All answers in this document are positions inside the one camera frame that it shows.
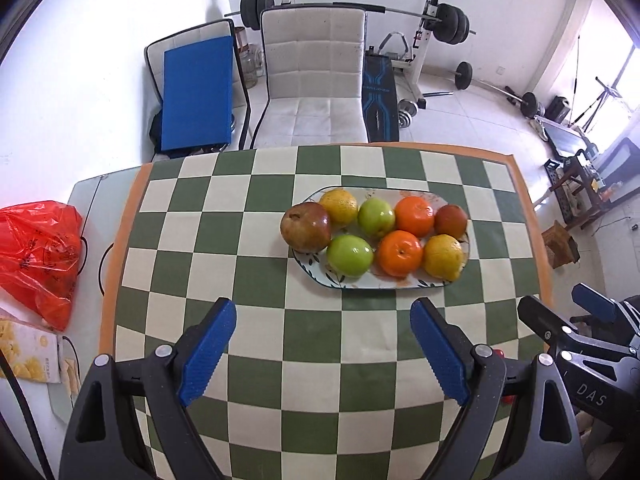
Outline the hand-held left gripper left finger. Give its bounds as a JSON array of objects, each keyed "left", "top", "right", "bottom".
[{"left": 59, "top": 298, "right": 237, "bottom": 480}]

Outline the brown pomegranate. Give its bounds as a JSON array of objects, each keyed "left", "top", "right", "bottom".
[{"left": 280, "top": 201, "right": 332, "bottom": 253}]

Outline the orange tangerine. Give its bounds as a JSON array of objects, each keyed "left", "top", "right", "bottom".
[
  {"left": 395, "top": 196, "right": 436, "bottom": 237},
  {"left": 376, "top": 230, "right": 425, "bottom": 278}
]

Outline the grey-framed dark panel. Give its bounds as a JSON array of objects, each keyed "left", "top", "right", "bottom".
[{"left": 537, "top": 115, "right": 588, "bottom": 161}]

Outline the oval floral ceramic plate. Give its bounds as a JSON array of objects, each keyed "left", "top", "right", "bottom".
[{"left": 292, "top": 186, "right": 471, "bottom": 290}]

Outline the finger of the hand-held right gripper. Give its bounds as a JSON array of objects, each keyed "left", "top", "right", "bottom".
[
  {"left": 517, "top": 295, "right": 583, "bottom": 358},
  {"left": 571, "top": 282, "right": 640, "bottom": 346}
]

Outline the yellow lemon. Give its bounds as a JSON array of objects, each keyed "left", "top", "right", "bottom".
[
  {"left": 422, "top": 234, "right": 466, "bottom": 282},
  {"left": 318, "top": 187, "right": 359, "bottom": 227}
]

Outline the black speaker box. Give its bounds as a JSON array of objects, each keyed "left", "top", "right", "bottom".
[{"left": 547, "top": 96, "right": 571, "bottom": 125}]

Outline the black cable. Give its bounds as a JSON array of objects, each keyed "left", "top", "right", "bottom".
[{"left": 0, "top": 350, "right": 53, "bottom": 480}]

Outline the green apple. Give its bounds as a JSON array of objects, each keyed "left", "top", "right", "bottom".
[
  {"left": 357, "top": 197, "right": 397, "bottom": 238},
  {"left": 326, "top": 234, "right": 375, "bottom": 278}
]

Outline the black blue weight bench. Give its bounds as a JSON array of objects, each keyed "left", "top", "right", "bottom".
[{"left": 361, "top": 52, "right": 401, "bottom": 143}]

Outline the small wooden stool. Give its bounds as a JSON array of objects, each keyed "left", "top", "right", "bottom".
[{"left": 541, "top": 220, "right": 581, "bottom": 268}]

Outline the black tripod stand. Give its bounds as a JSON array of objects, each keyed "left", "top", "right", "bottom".
[{"left": 570, "top": 76, "right": 631, "bottom": 133}]

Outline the glass jar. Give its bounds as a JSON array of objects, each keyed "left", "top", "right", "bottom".
[{"left": 235, "top": 27, "right": 263, "bottom": 88}]

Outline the small reddish brown fruit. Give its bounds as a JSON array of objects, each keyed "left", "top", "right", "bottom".
[{"left": 434, "top": 204, "right": 469, "bottom": 240}]

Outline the green white checkered table mat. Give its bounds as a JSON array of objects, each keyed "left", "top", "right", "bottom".
[{"left": 97, "top": 141, "right": 556, "bottom": 480}]

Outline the white padded chair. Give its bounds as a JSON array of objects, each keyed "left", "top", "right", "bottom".
[{"left": 250, "top": 4, "right": 370, "bottom": 150}]

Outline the yellow white snack box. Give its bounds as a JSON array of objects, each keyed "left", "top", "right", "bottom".
[{"left": 0, "top": 317, "right": 82, "bottom": 398}]

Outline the barbell with black plates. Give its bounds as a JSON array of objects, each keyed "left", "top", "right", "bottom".
[{"left": 224, "top": 0, "right": 477, "bottom": 43}]

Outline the black perforated metal rack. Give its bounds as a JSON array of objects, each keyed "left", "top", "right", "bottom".
[{"left": 545, "top": 159, "right": 576, "bottom": 221}]

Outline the white barbell rack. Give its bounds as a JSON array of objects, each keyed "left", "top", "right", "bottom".
[{"left": 277, "top": 0, "right": 446, "bottom": 111}]

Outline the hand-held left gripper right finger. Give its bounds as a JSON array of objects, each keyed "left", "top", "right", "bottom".
[{"left": 410, "top": 297, "right": 588, "bottom": 480}]

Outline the blue padded chair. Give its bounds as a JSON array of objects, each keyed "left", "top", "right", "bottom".
[{"left": 144, "top": 19, "right": 251, "bottom": 155}]

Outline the small barbell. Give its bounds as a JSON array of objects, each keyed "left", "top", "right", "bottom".
[{"left": 454, "top": 61, "right": 546, "bottom": 120}]

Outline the red plastic bag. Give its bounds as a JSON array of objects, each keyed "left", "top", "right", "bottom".
[{"left": 0, "top": 200, "right": 86, "bottom": 332}]

